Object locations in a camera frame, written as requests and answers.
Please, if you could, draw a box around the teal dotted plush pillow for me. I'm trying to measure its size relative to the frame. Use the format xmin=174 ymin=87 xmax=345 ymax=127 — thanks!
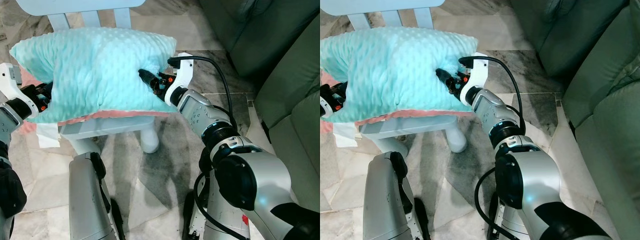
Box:
xmin=9 ymin=27 xmax=179 ymax=126
xmin=320 ymin=26 xmax=479 ymax=125

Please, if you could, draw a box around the green leather sofa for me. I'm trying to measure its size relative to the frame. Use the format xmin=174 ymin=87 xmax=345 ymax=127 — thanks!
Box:
xmin=510 ymin=0 xmax=631 ymax=79
xmin=562 ymin=10 xmax=640 ymax=240
xmin=200 ymin=0 xmax=309 ymax=79
xmin=254 ymin=27 xmax=321 ymax=214

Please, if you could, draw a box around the white cloth piece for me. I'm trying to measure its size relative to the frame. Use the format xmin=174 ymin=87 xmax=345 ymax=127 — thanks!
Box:
xmin=332 ymin=122 xmax=359 ymax=148
xmin=35 ymin=122 xmax=61 ymax=150

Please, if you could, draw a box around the pale plastic chair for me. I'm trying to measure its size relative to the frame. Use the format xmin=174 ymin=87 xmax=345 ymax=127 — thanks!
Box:
xmin=322 ymin=0 xmax=469 ymax=154
xmin=15 ymin=0 xmax=162 ymax=156

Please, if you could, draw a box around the silver robot left leg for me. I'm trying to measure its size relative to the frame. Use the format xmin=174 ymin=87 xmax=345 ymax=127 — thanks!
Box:
xmin=362 ymin=151 xmax=432 ymax=240
xmin=67 ymin=151 xmax=126 ymax=240

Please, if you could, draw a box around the silver robot leg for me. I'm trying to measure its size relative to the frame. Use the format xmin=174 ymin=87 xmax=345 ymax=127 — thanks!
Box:
xmin=67 ymin=151 xmax=126 ymax=240
xmin=182 ymin=172 xmax=251 ymax=240
xmin=362 ymin=151 xmax=432 ymax=240
xmin=487 ymin=192 xmax=526 ymax=240

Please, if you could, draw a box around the silver robot right leg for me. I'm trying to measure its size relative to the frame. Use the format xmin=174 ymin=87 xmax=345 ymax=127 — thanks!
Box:
xmin=487 ymin=192 xmax=526 ymax=240
xmin=182 ymin=172 xmax=251 ymax=240

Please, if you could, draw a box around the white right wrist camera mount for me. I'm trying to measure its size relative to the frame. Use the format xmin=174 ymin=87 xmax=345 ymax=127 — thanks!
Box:
xmin=459 ymin=52 xmax=490 ymax=99
xmin=167 ymin=52 xmax=195 ymax=101

